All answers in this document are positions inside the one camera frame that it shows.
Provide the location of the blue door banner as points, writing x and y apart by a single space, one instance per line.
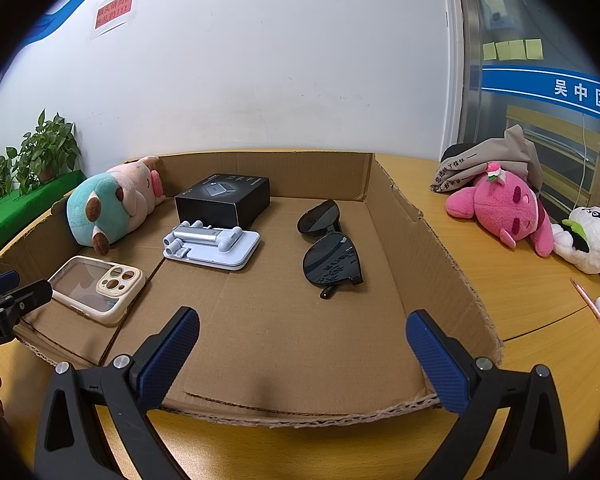
530 85

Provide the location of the glass door with metal frame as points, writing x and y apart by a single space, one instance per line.
472 110

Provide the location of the pink pen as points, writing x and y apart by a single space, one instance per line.
592 310

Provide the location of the large potted green plant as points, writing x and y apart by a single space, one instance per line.
50 145

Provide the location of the yellow sticky note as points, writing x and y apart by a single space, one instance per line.
534 48
490 51
518 49
503 50

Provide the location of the white panda plush toy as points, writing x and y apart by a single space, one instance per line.
595 250

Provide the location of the shallow cardboard box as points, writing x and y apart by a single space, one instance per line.
260 310

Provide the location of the red wall sign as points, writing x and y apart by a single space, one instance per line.
112 12

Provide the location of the cream clear phone case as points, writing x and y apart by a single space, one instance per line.
125 280

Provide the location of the black product box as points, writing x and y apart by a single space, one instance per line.
220 205

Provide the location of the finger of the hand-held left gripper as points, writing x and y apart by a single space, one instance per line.
0 280
30 296

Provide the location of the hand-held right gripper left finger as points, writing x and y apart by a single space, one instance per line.
172 350

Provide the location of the teal and pink plush toy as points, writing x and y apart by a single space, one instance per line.
110 200

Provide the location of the white folding phone stand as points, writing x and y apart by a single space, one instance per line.
232 255

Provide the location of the cartoon sheep sticker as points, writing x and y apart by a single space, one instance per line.
495 0

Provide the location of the black sunglasses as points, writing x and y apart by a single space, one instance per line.
330 260

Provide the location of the beige printed cloth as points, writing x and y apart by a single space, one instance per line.
510 155

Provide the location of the yellow wooden desktop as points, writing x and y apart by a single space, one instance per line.
530 315

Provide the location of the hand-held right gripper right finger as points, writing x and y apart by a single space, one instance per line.
440 360

